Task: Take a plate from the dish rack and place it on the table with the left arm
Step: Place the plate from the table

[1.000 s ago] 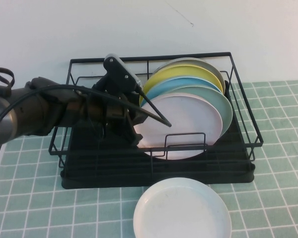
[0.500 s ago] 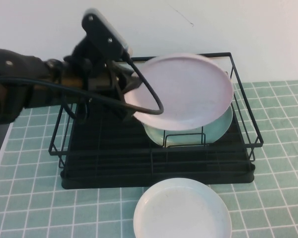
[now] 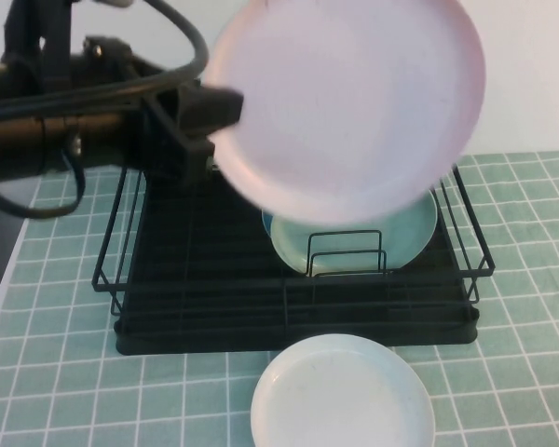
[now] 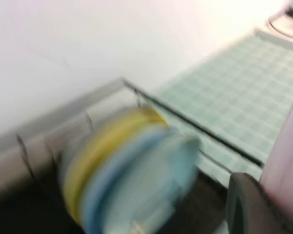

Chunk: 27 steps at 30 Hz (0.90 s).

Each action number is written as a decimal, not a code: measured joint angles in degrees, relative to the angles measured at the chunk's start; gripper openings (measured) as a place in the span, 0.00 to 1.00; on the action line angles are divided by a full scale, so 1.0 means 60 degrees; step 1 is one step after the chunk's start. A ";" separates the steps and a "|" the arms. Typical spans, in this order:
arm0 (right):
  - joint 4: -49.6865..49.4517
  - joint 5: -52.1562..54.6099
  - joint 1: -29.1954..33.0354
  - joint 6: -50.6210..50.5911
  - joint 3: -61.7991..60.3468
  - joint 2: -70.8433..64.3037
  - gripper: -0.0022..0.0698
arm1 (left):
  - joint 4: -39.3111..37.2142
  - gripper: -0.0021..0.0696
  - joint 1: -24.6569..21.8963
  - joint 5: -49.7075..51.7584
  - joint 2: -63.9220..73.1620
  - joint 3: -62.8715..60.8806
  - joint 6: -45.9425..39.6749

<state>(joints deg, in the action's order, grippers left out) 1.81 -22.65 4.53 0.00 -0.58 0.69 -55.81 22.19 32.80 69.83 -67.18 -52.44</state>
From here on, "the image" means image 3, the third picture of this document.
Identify pale green plate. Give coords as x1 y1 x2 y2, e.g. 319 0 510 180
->
269 188 440 277

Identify pink plate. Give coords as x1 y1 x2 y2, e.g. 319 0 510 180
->
199 0 488 225

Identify thick black cable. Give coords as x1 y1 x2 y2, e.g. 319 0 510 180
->
0 0 211 129

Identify blue plate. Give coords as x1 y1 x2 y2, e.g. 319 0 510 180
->
260 207 277 237

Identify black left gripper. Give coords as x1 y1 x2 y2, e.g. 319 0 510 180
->
81 36 246 188

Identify black dish drying rack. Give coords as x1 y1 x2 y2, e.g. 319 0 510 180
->
114 171 480 358

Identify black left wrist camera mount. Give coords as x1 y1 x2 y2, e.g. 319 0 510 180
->
0 0 72 90

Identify white plate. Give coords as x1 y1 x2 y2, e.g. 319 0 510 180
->
250 332 434 447

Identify thin black cable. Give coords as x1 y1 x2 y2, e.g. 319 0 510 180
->
0 134 88 222

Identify green checked tablecloth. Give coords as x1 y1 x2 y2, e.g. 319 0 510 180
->
0 151 559 447

